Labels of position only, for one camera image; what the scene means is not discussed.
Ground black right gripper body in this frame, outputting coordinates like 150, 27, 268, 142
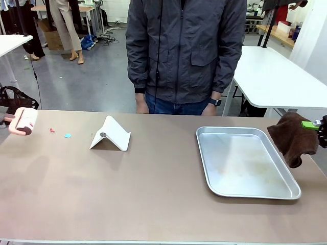
318, 114, 327, 149

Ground brown cloth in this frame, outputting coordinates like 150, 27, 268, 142
267, 112, 319, 168

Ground pink lint roller black grip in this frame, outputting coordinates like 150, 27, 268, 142
0, 106, 38, 136

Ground person left forearm grey sleeve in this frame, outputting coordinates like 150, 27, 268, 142
211, 48, 244, 99

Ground person right forearm grey sleeve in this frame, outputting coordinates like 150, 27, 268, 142
126, 48, 149, 94

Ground person left hand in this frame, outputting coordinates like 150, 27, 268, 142
201, 103, 218, 116

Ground person right hand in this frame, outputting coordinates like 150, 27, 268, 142
134, 92, 150, 114

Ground large white table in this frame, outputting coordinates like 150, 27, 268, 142
222, 45, 327, 118

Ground silver metal tray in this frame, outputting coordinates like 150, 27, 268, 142
196, 126, 301, 200

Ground dark bottle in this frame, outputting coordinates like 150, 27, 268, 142
288, 21, 299, 39

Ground wooden workbench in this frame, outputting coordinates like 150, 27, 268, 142
255, 24, 296, 48

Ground white box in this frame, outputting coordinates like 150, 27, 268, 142
277, 21, 292, 33

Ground black tripod pole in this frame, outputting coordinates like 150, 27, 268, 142
256, 0, 278, 49

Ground person in red top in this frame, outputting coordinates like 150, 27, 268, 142
277, 0, 309, 25

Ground blue jeans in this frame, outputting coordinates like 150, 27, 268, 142
145, 92, 218, 116

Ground person in grey jacket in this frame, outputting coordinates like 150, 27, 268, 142
125, 0, 247, 105

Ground white folded stand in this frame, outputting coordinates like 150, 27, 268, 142
89, 115, 131, 152

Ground blue plastic bag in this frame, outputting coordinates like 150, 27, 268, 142
81, 34, 97, 51

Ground wooden desk white legs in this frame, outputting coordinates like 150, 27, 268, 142
30, 5, 105, 36

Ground person in beige trousers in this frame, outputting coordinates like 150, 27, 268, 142
49, 0, 85, 64

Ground brown cardboard box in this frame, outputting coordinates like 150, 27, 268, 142
38, 19, 64, 51

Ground person in black clothes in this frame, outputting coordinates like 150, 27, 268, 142
0, 0, 46, 61

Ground black stand pole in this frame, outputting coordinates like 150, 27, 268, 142
15, 0, 29, 38

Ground small white table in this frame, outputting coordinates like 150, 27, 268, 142
0, 34, 34, 87

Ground black earphone cable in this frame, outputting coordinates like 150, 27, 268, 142
154, 0, 165, 114

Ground tangled floor cables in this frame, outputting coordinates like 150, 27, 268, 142
98, 27, 122, 46

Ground thin black hanging cable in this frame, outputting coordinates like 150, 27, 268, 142
30, 51, 42, 108

